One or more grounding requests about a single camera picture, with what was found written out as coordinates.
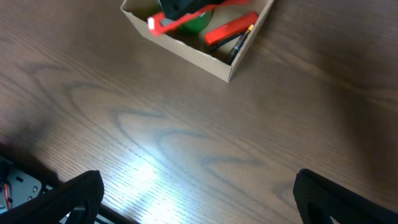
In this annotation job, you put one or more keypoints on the green tape roll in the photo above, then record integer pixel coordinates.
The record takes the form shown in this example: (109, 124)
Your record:
(196, 25)

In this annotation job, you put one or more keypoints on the cardboard box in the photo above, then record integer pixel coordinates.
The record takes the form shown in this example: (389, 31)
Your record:
(192, 48)

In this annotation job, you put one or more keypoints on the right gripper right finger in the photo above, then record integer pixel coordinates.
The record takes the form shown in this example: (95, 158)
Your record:
(320, 200)

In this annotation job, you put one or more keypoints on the black gold correction tape dispenser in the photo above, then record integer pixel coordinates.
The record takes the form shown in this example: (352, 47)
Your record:
(236, 48)

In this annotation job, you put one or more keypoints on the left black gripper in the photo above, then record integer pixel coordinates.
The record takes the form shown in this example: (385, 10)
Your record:
(174, 9)

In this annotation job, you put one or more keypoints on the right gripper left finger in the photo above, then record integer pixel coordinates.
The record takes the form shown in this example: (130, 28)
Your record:
(79, 198)

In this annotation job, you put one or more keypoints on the red utility knife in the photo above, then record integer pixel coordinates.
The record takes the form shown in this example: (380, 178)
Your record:
(158, 24)

